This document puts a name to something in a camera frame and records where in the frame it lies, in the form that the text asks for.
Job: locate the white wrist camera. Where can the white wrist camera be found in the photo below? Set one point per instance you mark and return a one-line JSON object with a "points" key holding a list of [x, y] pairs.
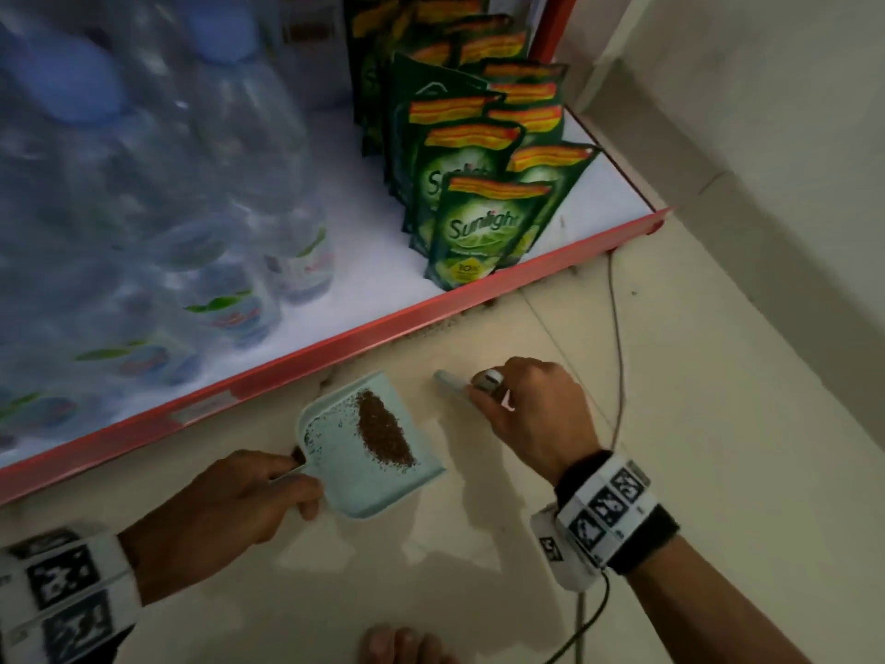
{"points": [[560, 553]]}

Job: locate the person's left hand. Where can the person's left hand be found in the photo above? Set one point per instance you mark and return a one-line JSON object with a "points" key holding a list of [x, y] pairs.
{"points": [[214, 518]]}

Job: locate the person's right hand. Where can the person's right hand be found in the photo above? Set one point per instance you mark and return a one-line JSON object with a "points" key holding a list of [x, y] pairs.
{"points": [[539, 414]]}

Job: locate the beige tiled floor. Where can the beige tiled floor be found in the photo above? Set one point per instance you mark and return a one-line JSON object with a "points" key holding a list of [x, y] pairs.
{"points": [[726, 442]]}

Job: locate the light blue small brush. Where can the light blue small brush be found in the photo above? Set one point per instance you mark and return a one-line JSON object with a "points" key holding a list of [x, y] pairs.
{"points": [[453, 383]]}

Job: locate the person's right foot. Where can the person's right foot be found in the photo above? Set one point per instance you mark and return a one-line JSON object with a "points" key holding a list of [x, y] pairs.
{"points": [[401, 646]]}

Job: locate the light blue plastic dustpan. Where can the light blue plastic dustpan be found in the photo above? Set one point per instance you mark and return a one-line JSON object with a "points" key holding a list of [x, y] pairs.
{"points": [[346, 477]]}

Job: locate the row of clear water bottles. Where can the row of clear water bottles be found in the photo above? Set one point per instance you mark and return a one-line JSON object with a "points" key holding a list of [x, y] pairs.
{"points": [[138, 200]]}

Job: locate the pile of brown dirt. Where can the pile of brown dirt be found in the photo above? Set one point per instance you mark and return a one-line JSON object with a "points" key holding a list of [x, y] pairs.
{"points": [[384, 428]]}

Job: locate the row of dark green pouches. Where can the row of dark green pouches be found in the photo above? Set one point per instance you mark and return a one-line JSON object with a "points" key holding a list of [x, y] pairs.
{"points": [[477, 200]]}

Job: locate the person's right forearm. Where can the person's right forearm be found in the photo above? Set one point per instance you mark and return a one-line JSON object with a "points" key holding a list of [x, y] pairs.
{"points": [[705, 608]]}

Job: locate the store shelf with red edge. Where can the store shelf with red edge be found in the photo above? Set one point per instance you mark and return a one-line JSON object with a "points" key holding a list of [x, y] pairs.
{"points": [[346, 345]]}

